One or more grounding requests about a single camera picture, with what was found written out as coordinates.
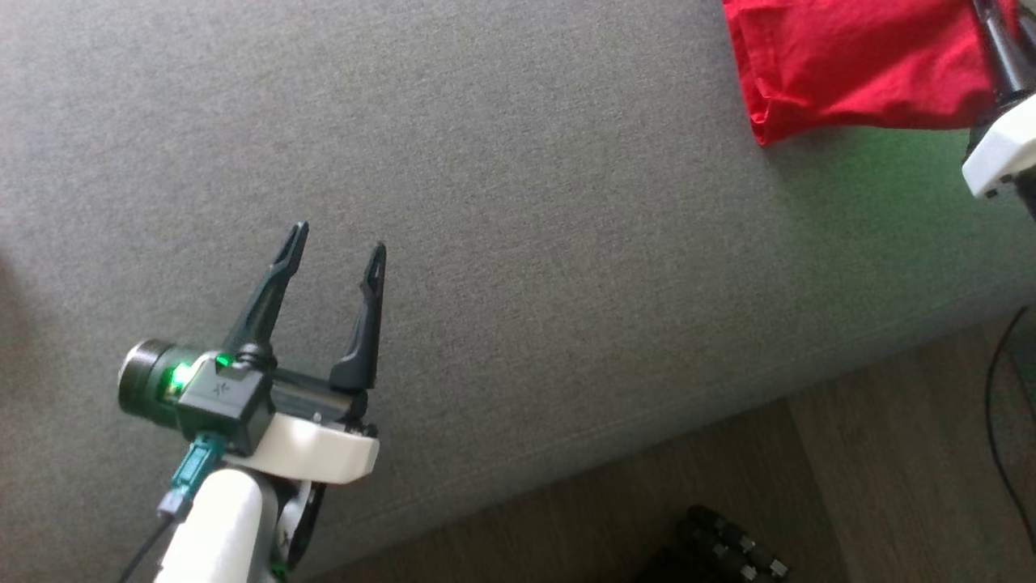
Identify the grey sofa seat cushion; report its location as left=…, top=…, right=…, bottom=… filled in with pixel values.
left=0, top=0, right=1036, bottom=581

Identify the plain red garment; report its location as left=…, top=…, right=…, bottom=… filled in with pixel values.
left=722, top=0, right=1022, bottom=148

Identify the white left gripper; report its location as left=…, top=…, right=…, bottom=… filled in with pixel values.
left=117, top=221, right=389, bottom=488

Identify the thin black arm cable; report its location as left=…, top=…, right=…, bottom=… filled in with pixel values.
left=983, top=304, right=1036, bottom=553
left=117, top=509, right=177, bottom=583

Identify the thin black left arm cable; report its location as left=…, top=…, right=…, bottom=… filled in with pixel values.
left=117, top=509, right=177, bottom=583

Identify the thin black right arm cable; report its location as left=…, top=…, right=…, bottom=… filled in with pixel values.
left=983, top=304, right=1036, bottom=553

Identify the teal left cable connector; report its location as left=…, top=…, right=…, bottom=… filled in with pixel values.
left=158, top=432, right=227, bottom=521

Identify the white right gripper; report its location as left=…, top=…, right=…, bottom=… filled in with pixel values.
left=962, top=0, right=1036, bottom=221

